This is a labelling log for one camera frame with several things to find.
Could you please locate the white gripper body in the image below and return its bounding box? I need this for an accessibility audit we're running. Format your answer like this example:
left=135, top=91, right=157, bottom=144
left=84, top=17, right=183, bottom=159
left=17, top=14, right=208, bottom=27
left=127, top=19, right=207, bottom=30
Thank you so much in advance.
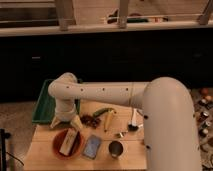
left=55, top=100, right=77, bottom=122

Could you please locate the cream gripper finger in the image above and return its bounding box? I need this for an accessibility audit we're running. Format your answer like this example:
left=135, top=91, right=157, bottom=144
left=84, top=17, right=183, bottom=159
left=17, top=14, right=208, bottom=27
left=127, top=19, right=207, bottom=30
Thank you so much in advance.
left=70, top=115, right=83, bottom=131
left=50, top=116, right=61, bottom=129

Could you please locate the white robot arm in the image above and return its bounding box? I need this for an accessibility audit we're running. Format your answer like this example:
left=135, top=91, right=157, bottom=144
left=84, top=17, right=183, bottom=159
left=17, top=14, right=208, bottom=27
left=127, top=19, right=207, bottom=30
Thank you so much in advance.
left=48, top=73, right=202, bottom=171

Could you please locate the red bowl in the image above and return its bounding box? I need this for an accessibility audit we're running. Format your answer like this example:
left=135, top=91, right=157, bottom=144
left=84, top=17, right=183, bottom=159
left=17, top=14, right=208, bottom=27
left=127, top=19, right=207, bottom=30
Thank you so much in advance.
left=52, top=128, right=84, bottom=160

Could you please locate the dark dried chili pile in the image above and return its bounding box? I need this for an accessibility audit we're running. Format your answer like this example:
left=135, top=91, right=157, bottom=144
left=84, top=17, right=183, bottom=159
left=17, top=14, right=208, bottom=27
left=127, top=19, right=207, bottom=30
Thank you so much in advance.
left=80, top=115, right=101, bottom=129

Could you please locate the green tray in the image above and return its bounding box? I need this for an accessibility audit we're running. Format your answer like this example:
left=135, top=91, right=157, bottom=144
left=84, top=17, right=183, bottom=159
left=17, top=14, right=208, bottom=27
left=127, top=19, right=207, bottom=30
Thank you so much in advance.
left=32, top=79, right=80, bottom=124

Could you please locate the blue sponge pad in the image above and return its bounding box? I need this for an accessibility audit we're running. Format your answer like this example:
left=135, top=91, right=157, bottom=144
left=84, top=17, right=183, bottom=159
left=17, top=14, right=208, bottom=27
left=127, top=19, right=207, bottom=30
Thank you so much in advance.
left=83, top=135, right=102, bottom=159

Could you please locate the green pepper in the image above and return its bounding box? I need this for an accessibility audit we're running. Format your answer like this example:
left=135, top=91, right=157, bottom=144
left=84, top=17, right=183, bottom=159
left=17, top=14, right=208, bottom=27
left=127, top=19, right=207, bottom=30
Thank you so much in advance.
left=92, top=107, right=115, bottom=117

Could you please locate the metal cup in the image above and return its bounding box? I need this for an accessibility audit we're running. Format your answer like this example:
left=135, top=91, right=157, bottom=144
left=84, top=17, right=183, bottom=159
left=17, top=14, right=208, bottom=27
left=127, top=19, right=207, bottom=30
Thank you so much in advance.
left=108, top=141, right=124, bottom=158

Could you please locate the small metal object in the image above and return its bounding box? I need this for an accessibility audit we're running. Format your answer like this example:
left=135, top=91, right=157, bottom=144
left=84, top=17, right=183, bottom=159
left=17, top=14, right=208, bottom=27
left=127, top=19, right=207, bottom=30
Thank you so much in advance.
left=116, top=132, right=126, bottom=138

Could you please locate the wooden railing shelf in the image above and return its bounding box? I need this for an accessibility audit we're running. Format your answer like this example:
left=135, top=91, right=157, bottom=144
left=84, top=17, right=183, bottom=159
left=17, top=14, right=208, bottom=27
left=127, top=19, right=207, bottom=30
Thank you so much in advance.
left=0, top=0, right=213, bottom=36

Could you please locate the white handled spoon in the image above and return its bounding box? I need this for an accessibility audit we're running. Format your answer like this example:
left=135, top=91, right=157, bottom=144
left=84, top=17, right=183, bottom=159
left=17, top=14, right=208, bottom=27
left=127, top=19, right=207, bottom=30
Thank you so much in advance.
left=128, top=108, right=138, bottom=131

